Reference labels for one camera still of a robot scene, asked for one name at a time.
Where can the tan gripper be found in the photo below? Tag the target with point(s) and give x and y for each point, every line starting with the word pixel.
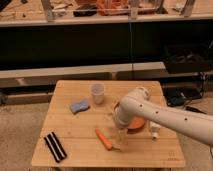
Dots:
pixel 121 135

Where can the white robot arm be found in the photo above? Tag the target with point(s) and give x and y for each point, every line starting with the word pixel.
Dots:
pixel 136 103

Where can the translucent ceramic cup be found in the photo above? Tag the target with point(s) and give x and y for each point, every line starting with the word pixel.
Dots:
pixel 97 91

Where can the orange plate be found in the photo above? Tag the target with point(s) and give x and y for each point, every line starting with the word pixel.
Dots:
pixel 137 123

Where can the white squeeze bottle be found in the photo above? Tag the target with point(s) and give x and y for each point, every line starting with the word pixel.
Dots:
pixel 154 130

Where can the wooden table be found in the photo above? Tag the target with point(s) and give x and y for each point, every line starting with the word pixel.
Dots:
pixel 77 132

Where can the blue sponge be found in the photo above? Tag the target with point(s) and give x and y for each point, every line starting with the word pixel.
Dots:
pixel 79 106

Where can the black box on floor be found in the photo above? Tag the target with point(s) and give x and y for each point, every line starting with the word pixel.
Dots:
pixel 179 96

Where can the orange object on shelf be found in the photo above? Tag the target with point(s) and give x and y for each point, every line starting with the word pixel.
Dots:
pixel 112 7

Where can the metal shelf rail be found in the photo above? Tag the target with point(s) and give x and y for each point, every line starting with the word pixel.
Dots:
pixel 45 76

